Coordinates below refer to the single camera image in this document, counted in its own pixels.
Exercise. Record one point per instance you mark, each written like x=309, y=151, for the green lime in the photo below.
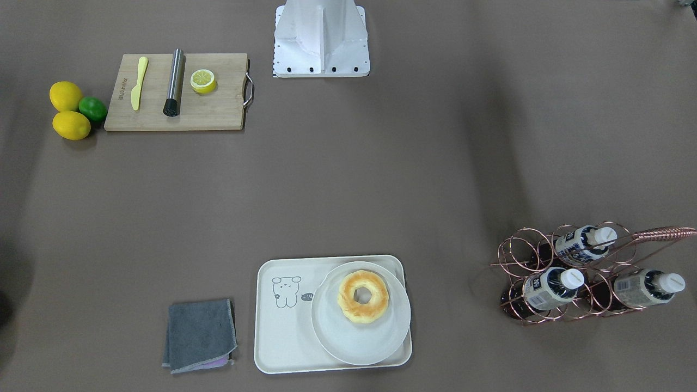
x=93, y=108

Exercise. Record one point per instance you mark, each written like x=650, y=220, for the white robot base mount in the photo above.
x=320, y=39

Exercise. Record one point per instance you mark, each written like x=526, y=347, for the tea bottle taken from rack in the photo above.
x=584, y=245

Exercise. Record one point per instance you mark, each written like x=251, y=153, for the glazed donut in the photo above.
x=370, y=311

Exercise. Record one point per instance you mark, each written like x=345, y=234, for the half lemon slice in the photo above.
x=203, y=81

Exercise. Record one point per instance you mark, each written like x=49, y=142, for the grey folded cloth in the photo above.
x=200, y=336

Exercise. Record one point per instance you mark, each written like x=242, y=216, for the white round plate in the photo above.
x=360, y=344

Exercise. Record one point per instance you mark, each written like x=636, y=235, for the wooden cutting board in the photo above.
x=223, y=109

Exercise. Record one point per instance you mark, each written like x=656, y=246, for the steel muddler black tip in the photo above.
x=172, y=103

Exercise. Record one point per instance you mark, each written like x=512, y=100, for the lower yellow lemon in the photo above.
x=71, y=125

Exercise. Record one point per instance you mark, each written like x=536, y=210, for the yellow plastic knife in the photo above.
x=135, y=94

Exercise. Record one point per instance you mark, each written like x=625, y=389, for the yellow lemon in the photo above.
x=71, y=125
x=65, y=96

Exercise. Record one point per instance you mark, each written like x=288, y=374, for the upper yellow lemon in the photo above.
x=65, y=96

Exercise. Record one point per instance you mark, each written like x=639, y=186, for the cream serving tray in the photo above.
x=285, y=341

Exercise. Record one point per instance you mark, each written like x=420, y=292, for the tea bottle front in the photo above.
x=542, y=292
x=636, y=290

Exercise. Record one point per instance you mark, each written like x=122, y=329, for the copper wire bottle rack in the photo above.
x=529, y=251

